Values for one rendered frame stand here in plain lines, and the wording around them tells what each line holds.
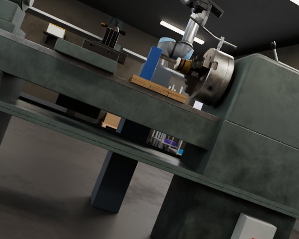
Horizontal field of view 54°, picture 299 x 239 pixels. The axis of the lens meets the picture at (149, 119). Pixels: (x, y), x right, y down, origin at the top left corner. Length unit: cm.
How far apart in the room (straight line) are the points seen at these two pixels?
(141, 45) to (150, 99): 764
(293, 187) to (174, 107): 79
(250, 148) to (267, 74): 40
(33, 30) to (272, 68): 788
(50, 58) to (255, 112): 107
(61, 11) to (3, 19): 741
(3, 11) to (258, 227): 169
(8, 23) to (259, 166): 147
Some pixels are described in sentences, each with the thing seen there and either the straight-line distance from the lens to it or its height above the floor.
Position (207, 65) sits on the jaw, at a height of 111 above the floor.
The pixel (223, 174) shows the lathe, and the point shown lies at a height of 59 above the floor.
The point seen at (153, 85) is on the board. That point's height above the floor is 89.
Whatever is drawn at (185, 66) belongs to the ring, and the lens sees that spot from 168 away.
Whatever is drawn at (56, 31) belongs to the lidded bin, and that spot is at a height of 198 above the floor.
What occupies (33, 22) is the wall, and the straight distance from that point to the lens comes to 904.
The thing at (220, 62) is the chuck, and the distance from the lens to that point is 164.
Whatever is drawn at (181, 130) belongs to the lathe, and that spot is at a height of 73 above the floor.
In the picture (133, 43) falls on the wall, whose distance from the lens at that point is 906.
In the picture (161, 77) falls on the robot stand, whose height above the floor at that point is 103.
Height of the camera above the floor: 73
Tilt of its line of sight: level
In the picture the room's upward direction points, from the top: 21 degrees clockwise
